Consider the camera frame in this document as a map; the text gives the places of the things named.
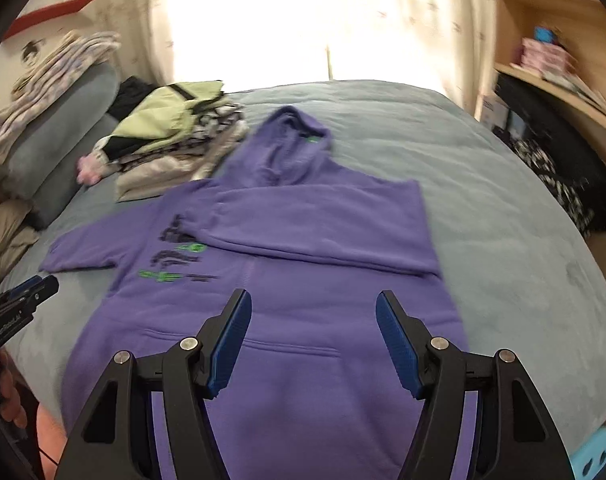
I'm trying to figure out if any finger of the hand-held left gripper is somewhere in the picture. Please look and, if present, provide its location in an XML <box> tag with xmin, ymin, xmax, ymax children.
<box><xmin>0</xmin><ymin>276</ymin><xmax>41</xmax><ymax>307</ymax></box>
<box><xmin>10</xmin><ymin>276</ymin><xmax>60</xmax><ymax>317</ymax></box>

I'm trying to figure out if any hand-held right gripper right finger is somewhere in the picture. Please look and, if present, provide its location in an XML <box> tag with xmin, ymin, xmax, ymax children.
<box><xmin>375</xmin><ymin>290</ymin><xmax>571</xmax><ymax>480</ymax></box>

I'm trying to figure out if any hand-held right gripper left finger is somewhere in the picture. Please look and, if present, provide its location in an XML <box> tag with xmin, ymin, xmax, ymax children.
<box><xmin>55</xmin><ymin>288</ymin><xmax>254</xmax><ymax>480</ymax></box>

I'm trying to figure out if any purple hoodie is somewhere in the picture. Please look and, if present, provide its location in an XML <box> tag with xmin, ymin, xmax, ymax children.
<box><xmin>38</xmin><ymin>106</ymin><xmax>471</xmax><ymax>480</ymax></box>

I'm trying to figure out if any person's left hand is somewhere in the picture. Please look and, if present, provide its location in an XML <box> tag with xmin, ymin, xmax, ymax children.
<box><xmin>0</xmin><ymin>347</ymin><xmax>34</xmax><ymax>431</ymax></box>

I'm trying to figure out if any beige crumpled cloth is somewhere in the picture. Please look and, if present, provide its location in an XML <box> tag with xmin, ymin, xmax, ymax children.
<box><xmin>0</xmin><ymin>200</ymin><xmax>40</xmax><ymax>283</ymax></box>

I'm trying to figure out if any grey pillow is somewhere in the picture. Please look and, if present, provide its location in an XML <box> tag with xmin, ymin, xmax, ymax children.
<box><xmin>20</xmin><ymin>62</ymin><xmax>122</xmax><ymax>161</ymax></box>
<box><xmin>0</xmin><ymin>114</ymin><xmax>118</xmax><ymax>231</ymax></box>

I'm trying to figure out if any pink fluffy item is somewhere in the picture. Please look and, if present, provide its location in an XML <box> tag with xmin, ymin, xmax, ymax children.
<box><xmin>78</xmin><ymin>154</ymin><xmax>112</xmax><ymax>186</ymax></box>

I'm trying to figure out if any cream folded garment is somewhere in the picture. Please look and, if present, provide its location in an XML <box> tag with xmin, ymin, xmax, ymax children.
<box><xmin>115</xmin><ymin>154</ymin><xmax>219</xmax><ymax>204</ymax></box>

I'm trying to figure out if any grey-blue bed blanket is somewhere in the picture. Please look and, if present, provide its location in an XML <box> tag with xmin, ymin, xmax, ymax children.
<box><xmin>0</xmin><ymin>80</ymin><xmax>606</xmax><ymax>463</ymax></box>

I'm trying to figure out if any light green folded garment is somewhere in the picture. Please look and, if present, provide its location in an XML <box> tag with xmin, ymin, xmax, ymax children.
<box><xmin>110</xmin><ymin>81</ymin><xmax>226</xmax><ymax>153</ymax></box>

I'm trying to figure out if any black and white patterned garment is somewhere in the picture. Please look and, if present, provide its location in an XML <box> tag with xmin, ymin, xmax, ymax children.
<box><xmin>95</xmin><ymin>101</ymin><xmax>251</xmax><ymax>172</ymax></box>

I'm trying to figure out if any floral patterned blanket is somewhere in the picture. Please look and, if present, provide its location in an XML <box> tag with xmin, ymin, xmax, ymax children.
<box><xmin>0</xmin><ymin>31</ymin><xmax>122</xmax><ymax>181</ymax></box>

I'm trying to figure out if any black and white checkered cloth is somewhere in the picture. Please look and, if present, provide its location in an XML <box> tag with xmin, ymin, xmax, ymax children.
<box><xmin>512</xmin><ymin>137</ymin><xmax>597</xmax><ymax>237</ymax></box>

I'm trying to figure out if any light blue plastic stool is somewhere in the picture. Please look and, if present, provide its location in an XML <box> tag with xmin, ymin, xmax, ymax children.
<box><xmin>570</xmin><ymin>427</ymin><xmax>606</xmax><ymax>480</ymax></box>

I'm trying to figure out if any white cardboard box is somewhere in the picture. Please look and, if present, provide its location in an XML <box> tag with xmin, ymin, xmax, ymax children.
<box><xmin>476</xmin><ymin>94</ymin><xmax>510</xmax><ymax>129</ymax></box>

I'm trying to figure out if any black bag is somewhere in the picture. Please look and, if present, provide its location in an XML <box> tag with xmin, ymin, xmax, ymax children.
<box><xmin>493</xmin><ymin>72</ymin><xmax>606</xmax><ymax>233</ymax></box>

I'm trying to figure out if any pile of magazines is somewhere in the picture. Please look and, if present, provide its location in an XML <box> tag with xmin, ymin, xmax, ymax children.
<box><xmin>543</xmin><ymin>66</ymin><xmax>606</xmax><ymax>122</ymax></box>

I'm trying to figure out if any white floral curtain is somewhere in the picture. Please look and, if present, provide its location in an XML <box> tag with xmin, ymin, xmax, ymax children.
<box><xmin>100</xmin><ymin>0</ymin><xmax>500</xmax><ymax>111</ymax></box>

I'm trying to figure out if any stack of pink boxes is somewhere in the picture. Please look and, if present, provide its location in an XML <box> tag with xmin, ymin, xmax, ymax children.
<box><xmin>520</xmin><ymin>37</ymin><xmax>577</xmax><ymax>74</ymax></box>

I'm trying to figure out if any wooden bookshelf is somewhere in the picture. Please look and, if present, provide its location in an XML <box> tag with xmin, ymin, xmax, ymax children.
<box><xmin>476</xmin><ymin>0</ymin><xmax>606</xmax><ymax>133</ymax></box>

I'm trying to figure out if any red wall shelf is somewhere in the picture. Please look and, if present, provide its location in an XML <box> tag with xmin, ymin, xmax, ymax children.
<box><xmin>3</xmin><ymin>0</ymin><xmax>96</xmax><ymax>40</ymax></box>

